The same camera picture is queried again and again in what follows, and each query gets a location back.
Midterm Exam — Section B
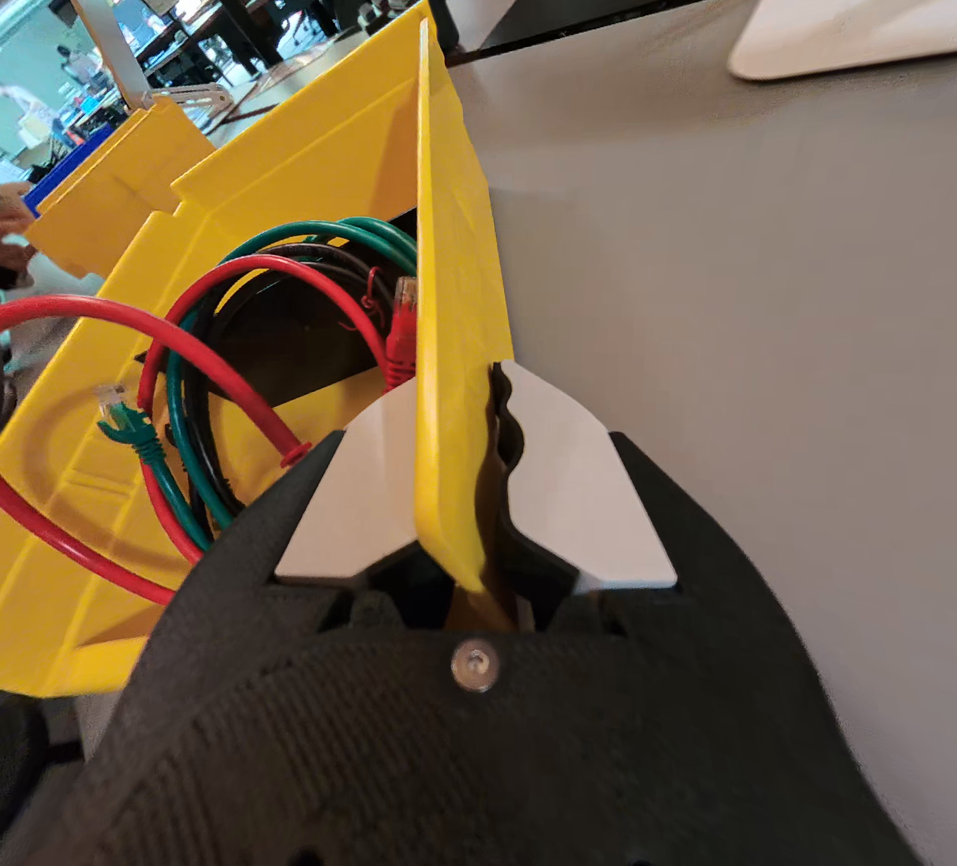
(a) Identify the blue plastic bin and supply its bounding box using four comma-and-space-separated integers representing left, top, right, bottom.
21, 124, 117, 220

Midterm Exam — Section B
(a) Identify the silver computer monitor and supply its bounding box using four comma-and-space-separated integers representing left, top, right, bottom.
48, 0, 154, 113

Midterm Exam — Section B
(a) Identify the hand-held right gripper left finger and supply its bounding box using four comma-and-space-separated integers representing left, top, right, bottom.
275, 380, 420, 579

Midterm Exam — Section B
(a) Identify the red twist tie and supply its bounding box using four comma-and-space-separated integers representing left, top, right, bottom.
360, 268, 393, 332

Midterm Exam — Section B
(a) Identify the red network cable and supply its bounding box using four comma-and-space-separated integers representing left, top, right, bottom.
0, 256, 420, 607

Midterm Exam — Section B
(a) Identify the yellow plastic bin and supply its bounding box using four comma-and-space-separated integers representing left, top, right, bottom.
26, 96, 218, 280
0, 0, 515, 698

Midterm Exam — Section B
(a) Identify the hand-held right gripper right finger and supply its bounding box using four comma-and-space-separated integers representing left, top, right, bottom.
489, 359, 679, 594

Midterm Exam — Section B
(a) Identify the black network cable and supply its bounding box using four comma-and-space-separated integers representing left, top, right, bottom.
179, 244, 397, 530

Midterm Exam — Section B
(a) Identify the green network cable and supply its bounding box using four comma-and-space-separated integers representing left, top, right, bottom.
97, 217, 420, 553

